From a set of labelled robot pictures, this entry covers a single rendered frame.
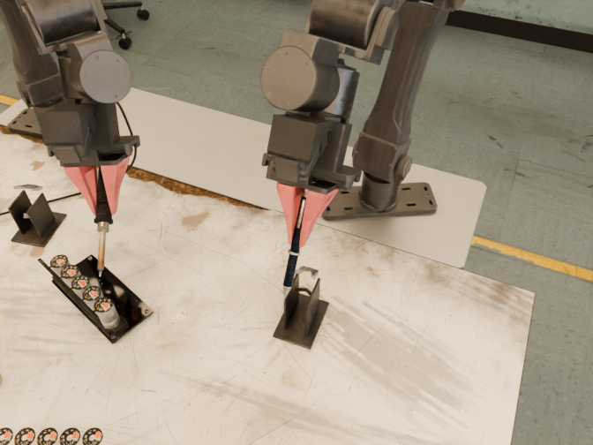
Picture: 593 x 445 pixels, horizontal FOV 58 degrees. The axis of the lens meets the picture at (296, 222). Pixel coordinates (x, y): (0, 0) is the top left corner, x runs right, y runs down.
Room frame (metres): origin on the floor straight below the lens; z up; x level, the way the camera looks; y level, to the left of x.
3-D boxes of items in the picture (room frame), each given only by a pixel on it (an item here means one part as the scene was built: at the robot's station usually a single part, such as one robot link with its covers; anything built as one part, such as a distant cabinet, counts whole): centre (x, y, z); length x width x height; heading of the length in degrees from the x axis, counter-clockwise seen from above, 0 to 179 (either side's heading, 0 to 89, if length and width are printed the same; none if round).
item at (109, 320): (0.41, 0.26, 0.79); 0.02 x 0.02 x 0.05
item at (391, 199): (0.67, -0.14, 0.79); 0.20 x 0.07 x 0.08; 95
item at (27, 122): (0.88, 0.48, 0.79); 0.20 x 0.07 x 0.08; 73
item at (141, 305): (0.47, 0.29, 0.76); 0.16 x 0.07 x 0.01; 48
